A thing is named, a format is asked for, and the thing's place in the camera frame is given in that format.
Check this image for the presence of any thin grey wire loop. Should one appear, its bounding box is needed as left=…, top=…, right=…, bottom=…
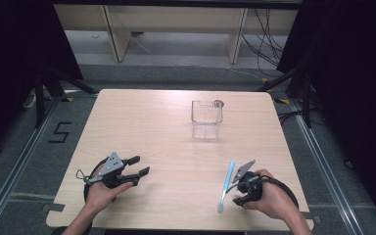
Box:
left=75, top=168, right=92, bottom=184

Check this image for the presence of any white floor cable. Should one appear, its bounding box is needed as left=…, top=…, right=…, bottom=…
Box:
left=223, top=66, right=264, bottom=81

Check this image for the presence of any metal floor rail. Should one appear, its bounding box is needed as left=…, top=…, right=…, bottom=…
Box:
left=0, top=97, right=62, bottom=235
left=288, top=99, right=364, bottom=235

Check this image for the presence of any black floor cable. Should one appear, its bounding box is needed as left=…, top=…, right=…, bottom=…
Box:
left=276, top=109, right=328, bottom=127

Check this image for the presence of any person's right hand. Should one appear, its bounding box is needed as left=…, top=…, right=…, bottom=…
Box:
left=242, top=168, right=299, bottom=221

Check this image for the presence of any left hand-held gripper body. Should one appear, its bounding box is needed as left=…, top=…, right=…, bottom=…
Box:
left=87, top=151, right=135, bottom=190

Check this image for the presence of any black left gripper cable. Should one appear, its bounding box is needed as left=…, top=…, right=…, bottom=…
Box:
left=83, top=157, right=110, bottom=203

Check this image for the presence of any light blue toothbrush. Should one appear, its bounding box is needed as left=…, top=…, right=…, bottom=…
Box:
left=216, top=160, right=236, bottom=214

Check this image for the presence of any person's left hand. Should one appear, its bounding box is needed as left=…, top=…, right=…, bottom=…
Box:
left=83, top=180, right=134, bottom=213

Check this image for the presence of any beige wooden desk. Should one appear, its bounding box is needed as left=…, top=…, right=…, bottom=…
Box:
left=53, top=3, right=300, bottom=65

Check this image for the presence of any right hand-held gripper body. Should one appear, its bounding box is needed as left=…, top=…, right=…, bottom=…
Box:
left=231, top=159, right=264, bottom=204

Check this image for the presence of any clear plastic container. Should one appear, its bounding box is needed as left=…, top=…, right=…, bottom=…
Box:
left=190, top=99, right=225, bottom=140

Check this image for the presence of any bundle of black cables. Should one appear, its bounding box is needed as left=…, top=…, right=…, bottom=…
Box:
left=241, top=8, right=289, bottom=78

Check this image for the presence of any dark curtain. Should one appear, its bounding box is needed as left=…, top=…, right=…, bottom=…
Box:
left=276, top=0, right=376, bottom=233
left=0, top=0, right=84, bottom=163

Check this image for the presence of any black metal stand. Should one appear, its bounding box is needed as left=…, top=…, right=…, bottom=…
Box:
left=256, top=64, right=313, bottom=129
left=33, top=66, right=100, bottom=129

